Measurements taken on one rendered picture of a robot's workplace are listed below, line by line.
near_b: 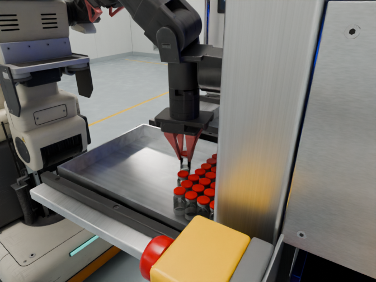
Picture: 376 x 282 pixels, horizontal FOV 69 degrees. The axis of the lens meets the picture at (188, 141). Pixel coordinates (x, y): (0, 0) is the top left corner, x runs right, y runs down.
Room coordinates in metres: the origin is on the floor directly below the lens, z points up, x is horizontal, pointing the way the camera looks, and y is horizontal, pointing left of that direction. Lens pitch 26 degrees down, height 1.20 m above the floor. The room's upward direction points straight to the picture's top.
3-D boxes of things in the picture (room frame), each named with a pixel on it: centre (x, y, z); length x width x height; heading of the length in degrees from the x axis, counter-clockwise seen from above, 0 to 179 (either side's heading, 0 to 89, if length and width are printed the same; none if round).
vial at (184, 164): (0.49, 0.01, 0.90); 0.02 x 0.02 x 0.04
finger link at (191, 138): (0.49, 0.01, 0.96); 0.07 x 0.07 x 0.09; 72
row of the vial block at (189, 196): (0.42, -0.05, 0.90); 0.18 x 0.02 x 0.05; 148
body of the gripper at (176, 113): (0.49, 0.01, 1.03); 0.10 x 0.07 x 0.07; 72
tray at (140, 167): (0.48, 0.05, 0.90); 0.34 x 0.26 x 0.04; 58
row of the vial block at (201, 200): (0.41, -0.07, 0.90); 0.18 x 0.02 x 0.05; 148
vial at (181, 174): (0.42, 0.01, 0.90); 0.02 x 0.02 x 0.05
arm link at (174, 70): (0.49, 0.00, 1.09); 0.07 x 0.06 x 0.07; 63
